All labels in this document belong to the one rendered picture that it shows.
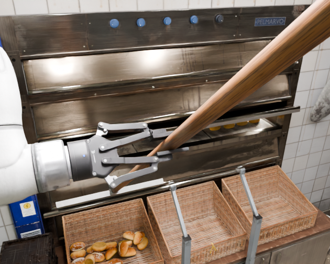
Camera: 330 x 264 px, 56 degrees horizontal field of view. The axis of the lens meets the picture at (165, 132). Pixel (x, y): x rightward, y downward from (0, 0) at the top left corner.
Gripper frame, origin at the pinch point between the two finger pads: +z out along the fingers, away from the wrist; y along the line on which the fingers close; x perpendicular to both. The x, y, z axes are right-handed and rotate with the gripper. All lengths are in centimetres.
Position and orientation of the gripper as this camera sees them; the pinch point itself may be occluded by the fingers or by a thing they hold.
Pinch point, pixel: (169, 143)
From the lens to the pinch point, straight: 64.9
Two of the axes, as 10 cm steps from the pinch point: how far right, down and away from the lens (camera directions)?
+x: 2.8, -2.7, -9.2
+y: 2.3, 9.5, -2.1
